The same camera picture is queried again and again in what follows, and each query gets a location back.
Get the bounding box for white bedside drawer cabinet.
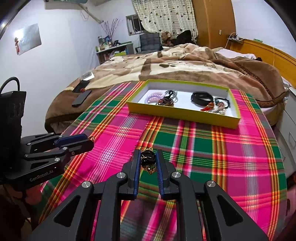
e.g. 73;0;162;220
274;87;296;178

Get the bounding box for brown teddy bear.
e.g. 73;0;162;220
161;31;175;47

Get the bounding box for wooden headboard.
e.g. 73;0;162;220
227;39;296;88

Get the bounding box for silver wall poster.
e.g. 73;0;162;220
14;24;42;55

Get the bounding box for purple dried flower branches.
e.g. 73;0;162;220
101;18;120;41

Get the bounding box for grey desk shelf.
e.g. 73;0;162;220
96;42;134;64

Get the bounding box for black office chair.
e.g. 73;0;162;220
135;33;163;54

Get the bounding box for white card on bed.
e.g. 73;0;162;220
80;71;94;81

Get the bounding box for black smart wristband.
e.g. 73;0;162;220
191;91;214;106

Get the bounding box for wooden wardrobe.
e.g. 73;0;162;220
192;0;236;49

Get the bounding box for brown plush blanket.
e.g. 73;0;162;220
45;44;288;133

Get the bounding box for white pillow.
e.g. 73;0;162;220
216;48;257;59

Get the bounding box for black hair tie with beads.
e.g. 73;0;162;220
214;97;231;110

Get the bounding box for heart pattern curtain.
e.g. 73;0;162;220
132;0;198;42

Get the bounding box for yellow-green shallow box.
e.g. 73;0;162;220
127;79;241;129

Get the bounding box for person left hand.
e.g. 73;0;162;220
1;184;42;222

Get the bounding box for purple spiral hair tie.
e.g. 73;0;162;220
144;90;166;105

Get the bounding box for black phone with red charm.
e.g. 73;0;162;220
72;80;90;93

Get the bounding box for window with bars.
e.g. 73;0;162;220
126;14;147;36

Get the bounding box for dark bead bracelet with tassel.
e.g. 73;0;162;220
155;90;178;108

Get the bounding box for black gold bead bracelet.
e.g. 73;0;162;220
140;147;158;175

